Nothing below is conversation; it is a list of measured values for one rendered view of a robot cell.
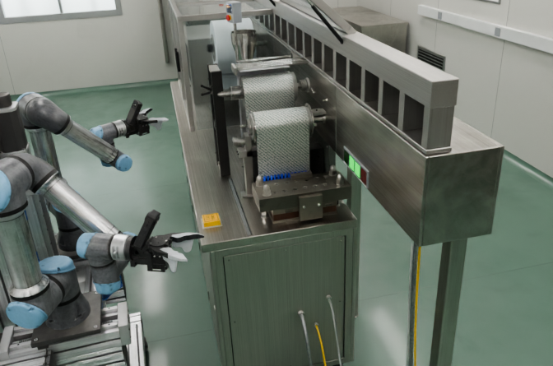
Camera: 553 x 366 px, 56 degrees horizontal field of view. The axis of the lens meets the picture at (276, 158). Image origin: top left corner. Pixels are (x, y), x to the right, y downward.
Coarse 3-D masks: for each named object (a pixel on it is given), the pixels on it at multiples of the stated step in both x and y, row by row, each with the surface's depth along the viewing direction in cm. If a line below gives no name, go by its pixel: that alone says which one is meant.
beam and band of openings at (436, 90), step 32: (256, 0) 348; (288, 32) 277; (320, 32) 222; (320, 64) 237; (352, 64) 195; (384, 64) 163; (416, 64) 152; (352, 96) 195; (384, 96) 169; (416, 96) 145; (448, 96) 139; (416, 128) 159; (448, 128) 144
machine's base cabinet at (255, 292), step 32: (224, 256) 211; (256, 256) 214; (288, 256) 218; (320, 256) 222; (352, 256) 226; (224, 288) 216; (256, 288) 221; (288, 288) 225; (320, 288) 229; (352, 288) 233; (224, 320) 223; (256, 320) 228; (288, 320) 232; (320, 320) 236; (352, 320) 241; (224, 352) 230; (256, 352) 235; (288, 352) 240; (320, 352) 244; (352, 352) 249
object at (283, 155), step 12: (264, 144) 223; (276, 144) 224; (288, 144) 226; (300, 144) 227; (264, 156) 225; (276, 156) 227; (288, 156) 228; (300, 156) 230; (264, 168) 228; (276, 168) 229; (288, 168) 230; (300, 168) 232
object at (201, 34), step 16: (176, 0) 370; (192, 0) 366; (208, 0) 362; (256, 16) 304; (192, 32) 299; (208, 32) 301; (224, 32) 303; (272, 32) 310; (176, 48) 398; (192, 48) 302; (208, 48) 304; (224, 48) 306; (256, 48) 311; (272, 48) 313; (192, 64) 306; (224, 64) 310; (192, 80) 310; (224, 80) 314; (208, 96) 316; (208, 112) 320; (208, 128) 324
